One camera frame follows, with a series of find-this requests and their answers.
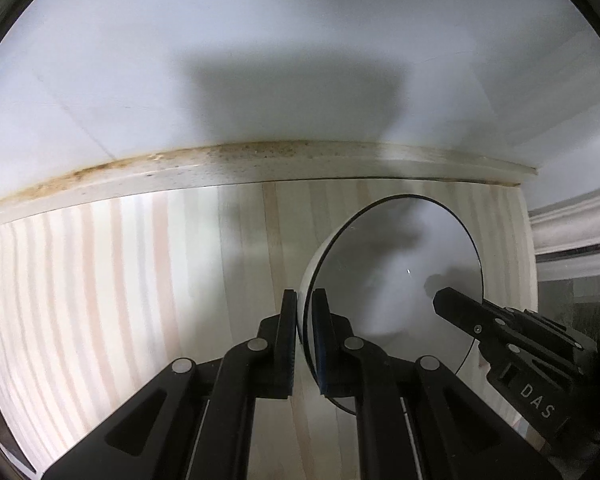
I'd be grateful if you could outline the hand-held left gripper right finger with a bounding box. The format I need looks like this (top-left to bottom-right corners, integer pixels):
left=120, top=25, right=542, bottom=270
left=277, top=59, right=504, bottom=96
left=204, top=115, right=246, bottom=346
left=313, top=288, right=562, bottom=480

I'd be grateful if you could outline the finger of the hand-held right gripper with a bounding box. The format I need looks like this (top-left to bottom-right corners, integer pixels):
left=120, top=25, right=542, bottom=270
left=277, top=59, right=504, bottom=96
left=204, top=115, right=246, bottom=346
left=432, top=287, right=599, bottom=377

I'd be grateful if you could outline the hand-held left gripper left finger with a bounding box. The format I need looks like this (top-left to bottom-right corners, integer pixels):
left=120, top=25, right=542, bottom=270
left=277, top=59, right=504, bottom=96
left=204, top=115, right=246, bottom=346
left=42, top=288, right=299, bottom=480

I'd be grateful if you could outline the white bowl dark rim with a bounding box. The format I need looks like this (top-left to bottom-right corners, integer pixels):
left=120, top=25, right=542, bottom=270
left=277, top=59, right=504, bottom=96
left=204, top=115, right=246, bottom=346
left=296, top=194, right=485, bottom=417

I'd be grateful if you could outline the glass sliding door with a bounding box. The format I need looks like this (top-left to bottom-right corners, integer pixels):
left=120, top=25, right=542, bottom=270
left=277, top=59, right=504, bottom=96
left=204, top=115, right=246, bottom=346
left=526, top=186, right=600, bottom=307

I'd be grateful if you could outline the beige counter backsplash ledge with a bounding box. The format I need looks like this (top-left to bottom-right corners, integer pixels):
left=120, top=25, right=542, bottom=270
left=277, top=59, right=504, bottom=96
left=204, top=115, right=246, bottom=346
left=0, top=141, right=539, bottom=234

